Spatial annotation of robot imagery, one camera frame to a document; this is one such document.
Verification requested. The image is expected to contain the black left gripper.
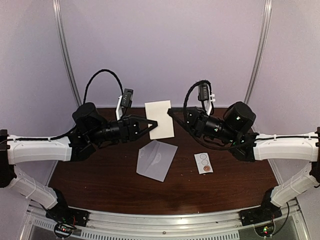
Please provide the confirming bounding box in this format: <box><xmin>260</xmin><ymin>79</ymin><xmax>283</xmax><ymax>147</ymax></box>
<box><xmin>87</xmin><ymin>114</ymin><xmax>158</xmax><ymax>144</ymax></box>

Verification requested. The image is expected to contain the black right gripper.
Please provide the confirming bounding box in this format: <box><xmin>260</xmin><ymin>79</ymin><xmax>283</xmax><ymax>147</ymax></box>
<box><xmin>167</xmin><ymin>106</ymin><xmax>238</xmax><ymax>144</ymax></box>

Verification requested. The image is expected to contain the beige paper sheet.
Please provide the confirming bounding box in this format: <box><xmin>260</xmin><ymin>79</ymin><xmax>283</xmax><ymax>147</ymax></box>
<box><xmin>144</xmin><ymin>100</ymin><xmax>175</xmax><ymax>140</ymax></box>

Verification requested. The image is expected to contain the grey envelope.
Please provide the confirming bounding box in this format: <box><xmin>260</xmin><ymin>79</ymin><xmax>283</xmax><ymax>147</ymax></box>
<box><xmin>136</xmin><ymin>140</ymin><xmax>178</xmax><ymax>183</ymax></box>

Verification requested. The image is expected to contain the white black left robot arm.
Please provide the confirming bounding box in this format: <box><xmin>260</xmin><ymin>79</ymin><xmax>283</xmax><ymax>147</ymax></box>
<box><xmin>0</xmin><ymin>102</ymin><xmax>158</xmax><ymax>222</ymax></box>

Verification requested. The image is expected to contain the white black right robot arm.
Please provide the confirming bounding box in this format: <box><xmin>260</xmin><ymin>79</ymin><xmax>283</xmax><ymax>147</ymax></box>
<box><xmin>167</xmin><ymin>101</ymin><xmax>320</xmax><ymax>225</ymax></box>

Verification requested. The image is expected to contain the white seal sticker strip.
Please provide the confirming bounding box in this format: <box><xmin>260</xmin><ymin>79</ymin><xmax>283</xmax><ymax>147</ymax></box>
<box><xmin>194</xmin><ymin>152</ymin><xmax>214</xmax><ymax>175</ymax></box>

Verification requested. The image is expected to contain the left green circuit board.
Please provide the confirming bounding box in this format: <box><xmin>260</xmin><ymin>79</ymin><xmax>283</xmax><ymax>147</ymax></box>
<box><xmin>53</xmin><ymin>223</ymin><xmax>77</xmax><ymax>238</ymax></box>

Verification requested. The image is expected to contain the green circuit board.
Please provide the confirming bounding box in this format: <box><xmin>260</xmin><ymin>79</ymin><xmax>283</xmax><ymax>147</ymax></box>
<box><xmin>254</xmin><ymin>224</ymin><xmax>275</xmax><ymax>238</ymax></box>
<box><xmin>53</xmin><ymin>223</ymin><xmax>77</xmax><ymax>238</ymax></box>

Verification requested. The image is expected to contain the right green circuit board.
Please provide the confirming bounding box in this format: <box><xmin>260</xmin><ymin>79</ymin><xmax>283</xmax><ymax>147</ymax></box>
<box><xmin>254</xmin><ymin>224</ymin><xmax>275</xmax><ymax>238</ymax></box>

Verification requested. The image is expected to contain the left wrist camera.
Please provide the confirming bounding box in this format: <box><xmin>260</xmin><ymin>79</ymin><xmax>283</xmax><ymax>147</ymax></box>
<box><xmin>115</xmin><ymin>88</ymin><xmax>134</xmax><ymax>120</ymax></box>

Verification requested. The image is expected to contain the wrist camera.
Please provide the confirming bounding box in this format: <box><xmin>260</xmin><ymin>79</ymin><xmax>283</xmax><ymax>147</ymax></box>
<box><xmin>197</xmin><ymin>83</ymin><xmax>215</xmax><ymax>116</ymax></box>
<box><xmin>115</xmin><ymin>88</ymin><xmax>134</xmax><ymax>120</ymax></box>

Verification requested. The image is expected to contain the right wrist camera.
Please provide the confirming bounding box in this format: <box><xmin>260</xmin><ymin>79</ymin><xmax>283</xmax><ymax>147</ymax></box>
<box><xmin>197</xmin><ymin>83</ymin><xmax>215</xmax><ymax>116</ymax></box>

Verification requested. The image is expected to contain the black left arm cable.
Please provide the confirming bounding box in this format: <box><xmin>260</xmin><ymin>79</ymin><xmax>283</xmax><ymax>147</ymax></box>
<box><xmin>7</xmin><ymin>69</ymin><xmax>125</xmax><ymax>142</ymax></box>

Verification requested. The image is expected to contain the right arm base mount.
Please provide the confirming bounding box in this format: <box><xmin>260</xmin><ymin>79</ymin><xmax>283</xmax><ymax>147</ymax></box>
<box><xmin>239</xmin><ymin>207</ymin><xmax>282</xmax><ymax>226</ymax></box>

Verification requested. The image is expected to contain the aluminium right corner post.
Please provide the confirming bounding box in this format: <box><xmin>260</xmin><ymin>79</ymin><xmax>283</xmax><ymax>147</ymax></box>
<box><xmin>244</xmin><ymin>0</ymin><xmax>273</xmax><ymax>105</ymax></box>

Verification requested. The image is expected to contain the aluminium corner post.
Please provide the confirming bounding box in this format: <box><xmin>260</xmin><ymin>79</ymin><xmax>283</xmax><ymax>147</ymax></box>
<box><xmin>244</xmin><ymin>0</ymin><xmax>273</xmax><ymax>105</ymax></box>
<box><xmin>52</xmin><ymin>0</ymin><xmax>82</xmax><ymax>107</ymax></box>

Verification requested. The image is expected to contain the aluminium left corner post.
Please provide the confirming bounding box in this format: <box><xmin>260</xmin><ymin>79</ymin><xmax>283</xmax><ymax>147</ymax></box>
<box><xmin>52</xmin><ymin>0</ymin><xmax>82</xmax><ymax>107</ymax></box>

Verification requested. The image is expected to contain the aluminium front table rail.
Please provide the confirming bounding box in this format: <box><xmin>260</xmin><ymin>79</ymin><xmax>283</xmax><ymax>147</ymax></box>
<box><xmin>18</xmin><ymin>201</ymin><xmax>311</xmax><ymax>240</ymax></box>

